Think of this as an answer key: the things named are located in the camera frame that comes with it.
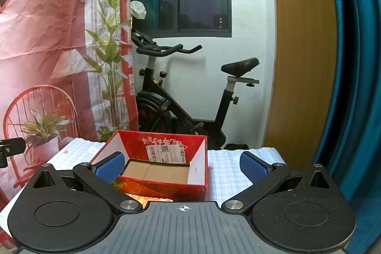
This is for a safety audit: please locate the orange packet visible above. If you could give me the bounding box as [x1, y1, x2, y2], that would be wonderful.
[123, 193, 175, 210]

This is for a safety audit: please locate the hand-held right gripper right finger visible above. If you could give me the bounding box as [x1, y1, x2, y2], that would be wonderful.
[222, 151, 337, 211]

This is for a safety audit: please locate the printed backdrop cloth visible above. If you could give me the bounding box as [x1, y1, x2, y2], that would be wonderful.
[0, 0, 140, 250]

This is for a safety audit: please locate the checked tablecloth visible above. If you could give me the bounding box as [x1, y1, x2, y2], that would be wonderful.
[0, 137, 288, 243]

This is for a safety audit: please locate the red strawberry print cardboard box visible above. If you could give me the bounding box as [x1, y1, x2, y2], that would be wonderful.
[89, 129, 209, 201]

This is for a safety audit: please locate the white plastic bag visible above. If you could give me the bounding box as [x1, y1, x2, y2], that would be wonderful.
[130, 0, 147, 20]

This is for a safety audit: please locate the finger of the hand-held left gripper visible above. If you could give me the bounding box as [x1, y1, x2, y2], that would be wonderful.
[0, 137, 27, 168]

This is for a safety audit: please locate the black bag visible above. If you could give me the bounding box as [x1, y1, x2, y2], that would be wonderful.
[223, 143, 250, 151]

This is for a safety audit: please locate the black exercise bike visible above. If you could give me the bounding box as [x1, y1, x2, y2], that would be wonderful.
[131, 29, 260, 150]

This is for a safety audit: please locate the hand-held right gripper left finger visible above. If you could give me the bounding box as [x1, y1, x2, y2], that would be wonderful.
[28, 151, 143, 214]

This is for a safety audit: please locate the teal curtain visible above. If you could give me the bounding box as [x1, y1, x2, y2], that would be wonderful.
[312, 0, 381, 254]

